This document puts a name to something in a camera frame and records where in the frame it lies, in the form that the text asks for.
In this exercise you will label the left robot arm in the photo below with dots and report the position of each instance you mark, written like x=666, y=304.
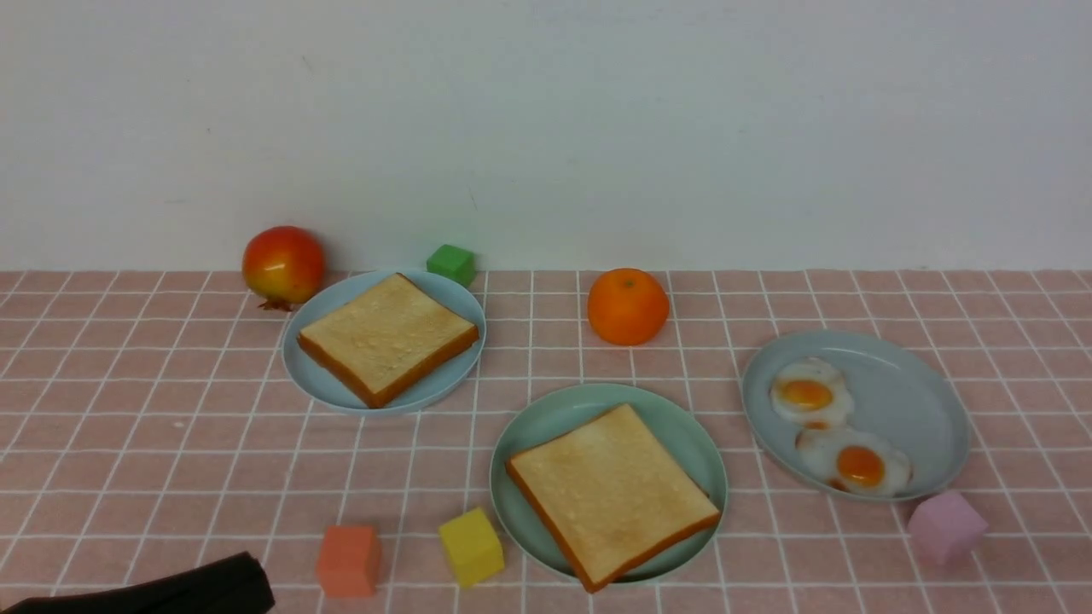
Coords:
x=234, y=584

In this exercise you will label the orange fruit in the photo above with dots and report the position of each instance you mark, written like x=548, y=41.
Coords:
x=627, y=307

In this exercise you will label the green cube block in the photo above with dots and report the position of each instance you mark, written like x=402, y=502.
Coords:
x=453, y=263

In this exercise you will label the light blue bread plate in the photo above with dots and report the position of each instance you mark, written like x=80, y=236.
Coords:
x=444, y=294

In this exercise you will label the teal centre plate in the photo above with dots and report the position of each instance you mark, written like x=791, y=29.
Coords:
x=564, y=409

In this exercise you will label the yellow cube block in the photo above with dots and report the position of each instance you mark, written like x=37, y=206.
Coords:
x=473, y=548

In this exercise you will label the red yellow apple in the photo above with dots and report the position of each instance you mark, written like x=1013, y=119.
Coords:
x=284, y=265

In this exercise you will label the left fried egg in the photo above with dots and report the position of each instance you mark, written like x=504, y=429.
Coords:
x=813, y=394

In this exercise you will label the fried egg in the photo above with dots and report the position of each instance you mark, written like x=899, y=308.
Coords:
x=813, y=394
x=853, y=461

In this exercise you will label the orange cube block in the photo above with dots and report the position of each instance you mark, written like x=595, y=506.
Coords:
x=348, y=563

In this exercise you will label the grey-blue egg plate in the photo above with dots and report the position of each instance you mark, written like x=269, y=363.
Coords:
x=898, y=397

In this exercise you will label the lower fried egg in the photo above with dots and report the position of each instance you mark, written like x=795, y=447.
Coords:
x=853, y=461

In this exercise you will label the pink cube block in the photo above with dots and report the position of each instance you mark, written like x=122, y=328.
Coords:
x=946, y=527

